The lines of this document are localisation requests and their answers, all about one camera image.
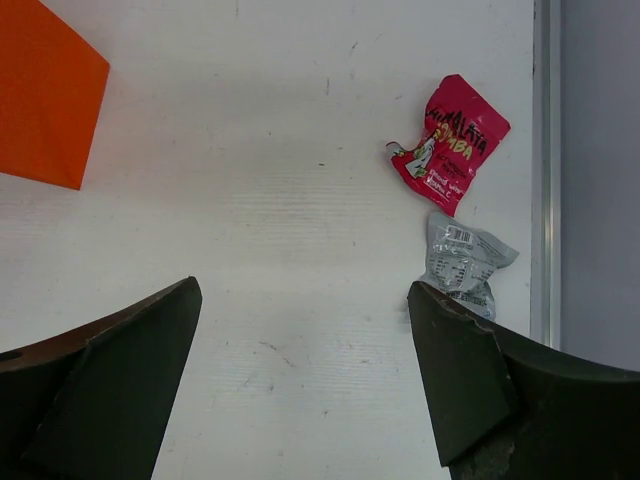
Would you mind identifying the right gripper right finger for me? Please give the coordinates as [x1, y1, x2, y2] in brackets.
[407, 282, 639, 479]

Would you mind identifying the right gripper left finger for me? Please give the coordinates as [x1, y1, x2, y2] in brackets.
[1, 277, 202, 479]

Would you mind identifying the silver snack packet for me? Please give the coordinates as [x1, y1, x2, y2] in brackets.
[420, 212, 519, 321]

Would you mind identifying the red candy packet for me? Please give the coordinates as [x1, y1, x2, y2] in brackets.
[386, 74, 511, 217]

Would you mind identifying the orange paper bag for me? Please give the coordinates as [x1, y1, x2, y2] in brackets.
[1, 1, 110, 190]

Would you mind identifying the aluminium table edge rail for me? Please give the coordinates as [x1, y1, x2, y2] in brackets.
[530, 1, 562, 350]

